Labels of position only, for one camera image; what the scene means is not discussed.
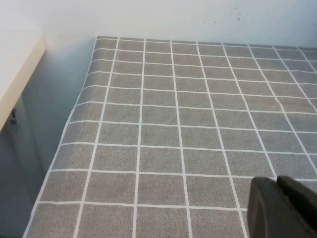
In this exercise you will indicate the small black clip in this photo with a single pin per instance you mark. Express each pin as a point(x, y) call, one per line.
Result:
point(13, 119)

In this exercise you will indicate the beige side table top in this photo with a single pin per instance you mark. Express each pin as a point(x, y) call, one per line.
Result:
point(17, 64)

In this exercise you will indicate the grey white-grid tablecloth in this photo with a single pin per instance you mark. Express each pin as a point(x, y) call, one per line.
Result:
point(173, 136)

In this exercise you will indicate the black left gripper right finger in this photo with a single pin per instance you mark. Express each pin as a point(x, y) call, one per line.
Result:
point(302, 198)

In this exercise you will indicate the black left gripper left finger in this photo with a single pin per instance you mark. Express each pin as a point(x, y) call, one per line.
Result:
point(267, 210)

